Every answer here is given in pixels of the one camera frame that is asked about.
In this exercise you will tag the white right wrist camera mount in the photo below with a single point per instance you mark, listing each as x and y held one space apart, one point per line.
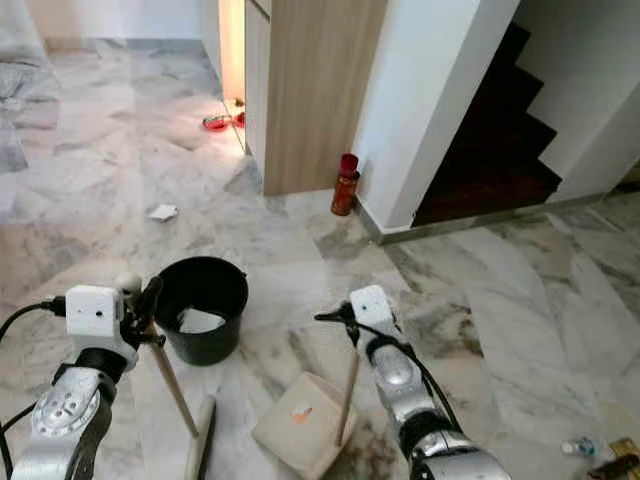
372 305

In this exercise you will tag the red incense tin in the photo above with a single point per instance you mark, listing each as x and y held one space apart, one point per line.
344 196

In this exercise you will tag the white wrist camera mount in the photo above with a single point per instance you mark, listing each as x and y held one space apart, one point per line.
95 315
372 305

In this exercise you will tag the small white paper scrap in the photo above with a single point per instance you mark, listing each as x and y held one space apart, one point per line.
163 211

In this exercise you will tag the white crumpled paper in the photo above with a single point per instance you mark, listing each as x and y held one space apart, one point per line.
202 321

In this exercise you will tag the red bowl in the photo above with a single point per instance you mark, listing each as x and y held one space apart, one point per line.
217 123
239 119

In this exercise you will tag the clear plastic bottle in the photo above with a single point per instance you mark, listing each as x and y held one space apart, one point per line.
582 447

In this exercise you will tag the black plastic bucket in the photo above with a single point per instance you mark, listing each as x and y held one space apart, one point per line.
220 290

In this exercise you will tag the dark staircase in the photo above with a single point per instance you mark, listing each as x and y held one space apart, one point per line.
490 150

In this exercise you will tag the yellow brown packet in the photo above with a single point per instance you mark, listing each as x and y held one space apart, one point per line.
622 452

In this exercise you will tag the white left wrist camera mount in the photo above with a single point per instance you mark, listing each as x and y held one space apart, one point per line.
95 315

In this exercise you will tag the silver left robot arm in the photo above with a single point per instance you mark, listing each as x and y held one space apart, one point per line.
60 415

